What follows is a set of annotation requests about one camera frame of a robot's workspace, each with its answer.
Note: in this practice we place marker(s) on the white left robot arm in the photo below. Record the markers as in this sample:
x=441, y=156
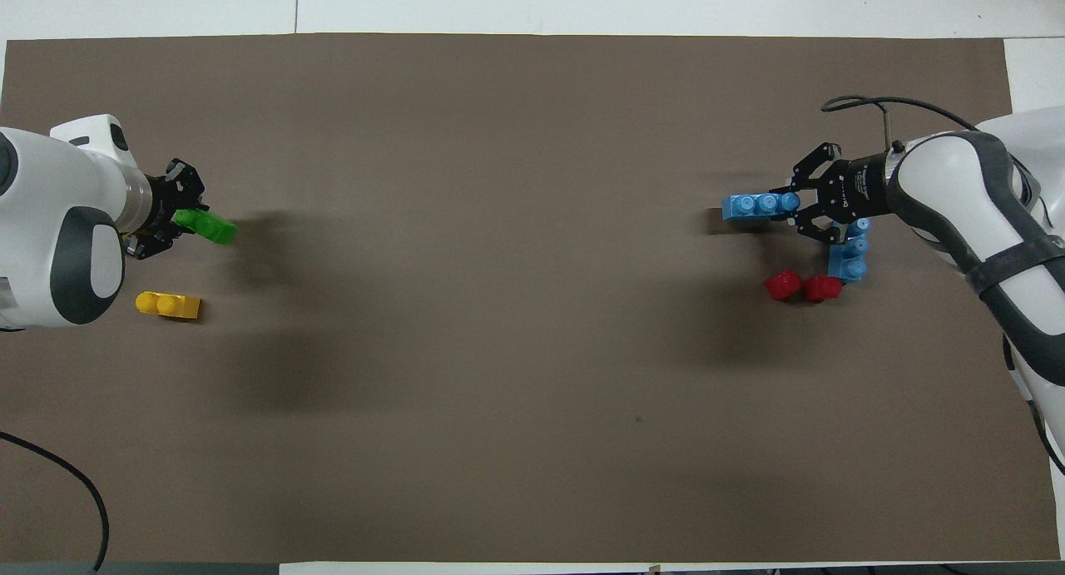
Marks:
x=50, y=184

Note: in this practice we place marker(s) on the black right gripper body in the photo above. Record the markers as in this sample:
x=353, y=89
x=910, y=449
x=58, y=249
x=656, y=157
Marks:
x=861, y=188

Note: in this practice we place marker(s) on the blue three-stud toy block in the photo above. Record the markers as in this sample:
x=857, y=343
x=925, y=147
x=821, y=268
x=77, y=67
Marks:
x=850, y=263
x=757, y=205

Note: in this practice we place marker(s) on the red single-stud toy block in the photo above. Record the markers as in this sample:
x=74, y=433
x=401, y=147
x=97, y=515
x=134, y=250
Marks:
x=822, y=289
x=782, y=286

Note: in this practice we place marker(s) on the green two-stud toy block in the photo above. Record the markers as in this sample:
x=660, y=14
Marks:
x=208, y=225

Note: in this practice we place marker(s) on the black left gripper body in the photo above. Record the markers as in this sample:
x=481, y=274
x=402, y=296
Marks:
x=162, y=205

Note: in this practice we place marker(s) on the brown paper table mat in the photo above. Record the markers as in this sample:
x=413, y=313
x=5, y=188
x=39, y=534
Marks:
x=532, y=142

